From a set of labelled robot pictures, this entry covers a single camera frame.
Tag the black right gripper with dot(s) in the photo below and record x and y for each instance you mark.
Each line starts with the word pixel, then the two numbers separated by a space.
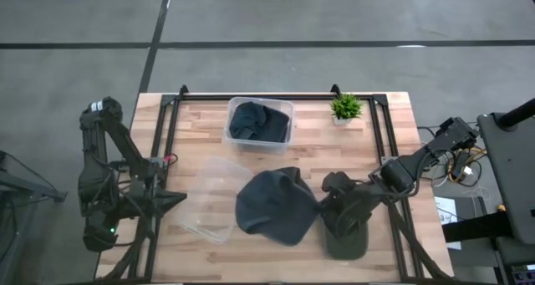
pixel 355 201

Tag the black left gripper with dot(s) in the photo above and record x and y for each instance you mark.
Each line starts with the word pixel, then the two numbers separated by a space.
pixel 151 199

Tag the dark grey baseball cap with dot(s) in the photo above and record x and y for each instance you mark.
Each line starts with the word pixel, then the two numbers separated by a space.
pixel 273 205

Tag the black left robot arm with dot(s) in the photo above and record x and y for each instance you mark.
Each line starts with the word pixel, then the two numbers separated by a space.
pixel 123 140

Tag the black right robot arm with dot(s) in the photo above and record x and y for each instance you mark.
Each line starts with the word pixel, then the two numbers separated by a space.
pixel 411 164

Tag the dark grey felt cloth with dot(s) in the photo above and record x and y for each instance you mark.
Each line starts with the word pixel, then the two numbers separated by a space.
pixel 349 247

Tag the clear plastic storage box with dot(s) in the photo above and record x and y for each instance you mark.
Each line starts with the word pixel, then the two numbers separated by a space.
pixel 261 148
pixel 211 193

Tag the white paper sheet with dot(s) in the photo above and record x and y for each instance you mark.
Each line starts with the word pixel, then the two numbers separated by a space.
pixel 447 218

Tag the black baseball cap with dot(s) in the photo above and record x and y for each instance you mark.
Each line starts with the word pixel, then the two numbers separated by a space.
pixel 257 122

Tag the green plant in white pot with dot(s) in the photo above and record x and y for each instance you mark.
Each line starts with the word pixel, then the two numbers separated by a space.
pixel 346 106

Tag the black stand leg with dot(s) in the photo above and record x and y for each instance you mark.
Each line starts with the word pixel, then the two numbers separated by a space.
pixel 29 189

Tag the grey equipment cart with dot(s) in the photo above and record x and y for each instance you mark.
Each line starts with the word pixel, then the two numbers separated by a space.
pixel 510 172

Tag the black aluminium rig frame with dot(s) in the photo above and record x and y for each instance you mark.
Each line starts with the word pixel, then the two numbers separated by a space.
pixel 378 126

